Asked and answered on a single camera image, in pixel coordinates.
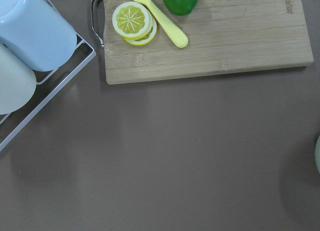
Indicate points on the green bowl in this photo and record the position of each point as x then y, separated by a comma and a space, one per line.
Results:
317, 154

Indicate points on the blue cup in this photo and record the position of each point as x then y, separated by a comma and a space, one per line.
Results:
36, 33

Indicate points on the lemon slice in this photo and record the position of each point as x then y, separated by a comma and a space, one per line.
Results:
146, 39
132, 20

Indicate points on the yellow plastic knife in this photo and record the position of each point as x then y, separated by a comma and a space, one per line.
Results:
175, 34

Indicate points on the wooden cutting board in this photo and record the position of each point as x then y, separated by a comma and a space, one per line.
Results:
224, 36

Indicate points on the white cup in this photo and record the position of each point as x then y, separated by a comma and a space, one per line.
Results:
17, 82

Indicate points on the green lime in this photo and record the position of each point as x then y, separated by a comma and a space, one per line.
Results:
180, 7

